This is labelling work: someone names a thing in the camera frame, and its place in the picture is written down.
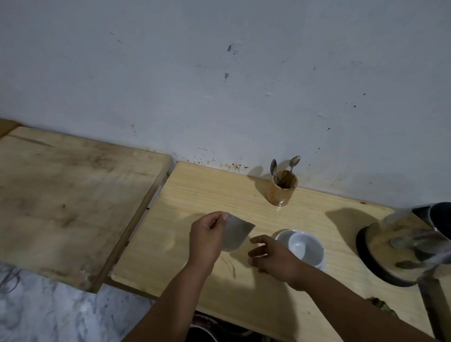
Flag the person's left hand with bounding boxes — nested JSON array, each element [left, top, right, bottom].
[[187, 211, 229, 272]]

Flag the person's right hand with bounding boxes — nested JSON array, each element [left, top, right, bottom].
[[248, 235, 307, 291]]

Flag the white saucer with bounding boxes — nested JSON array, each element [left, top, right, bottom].
[[274, 229, 327, 272]]

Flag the white coffee cup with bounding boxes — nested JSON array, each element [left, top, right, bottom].
[[287, 231, 325, 270]]

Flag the silver foil sachet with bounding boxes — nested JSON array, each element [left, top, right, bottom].
[[222, 212, 256, 253]]

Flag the green cloth rag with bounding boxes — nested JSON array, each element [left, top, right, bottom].
[[366, 297, 399, 318]]

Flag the steel kettle black handle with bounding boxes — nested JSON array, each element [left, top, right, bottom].
[[356, 202, 451, 288]]

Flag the person's left forearm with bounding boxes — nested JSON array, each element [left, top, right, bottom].
[[121, 262, 216, 342]]

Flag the person's right forearm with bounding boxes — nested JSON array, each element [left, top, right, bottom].
[[287, 262, 441, 342]]

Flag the light wooden table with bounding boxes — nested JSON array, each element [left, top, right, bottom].
[[110, 161, 436, 342]]

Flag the wooden spoon holder cup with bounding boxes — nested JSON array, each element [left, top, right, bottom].
[[266, 170, 299, 207]]

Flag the clear plastic wrap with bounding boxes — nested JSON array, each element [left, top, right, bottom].
[[79, 267, 96, 287]]

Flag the worn stained wooden table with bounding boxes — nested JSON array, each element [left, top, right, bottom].
[[0, 126, 173, 294]]

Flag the dark brown wooden table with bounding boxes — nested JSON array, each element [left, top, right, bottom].
[[0, 118, 20, 139]]

